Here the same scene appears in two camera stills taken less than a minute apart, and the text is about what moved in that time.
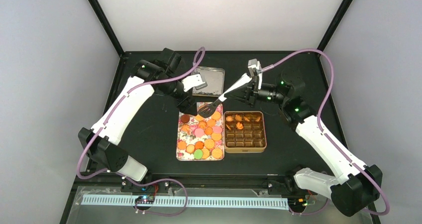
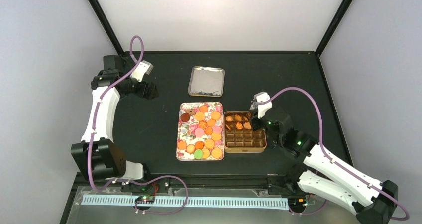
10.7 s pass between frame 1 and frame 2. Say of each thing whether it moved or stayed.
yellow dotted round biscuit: stayed
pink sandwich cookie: stayed
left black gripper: moved
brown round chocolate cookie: stayed
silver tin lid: stayed
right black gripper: moved
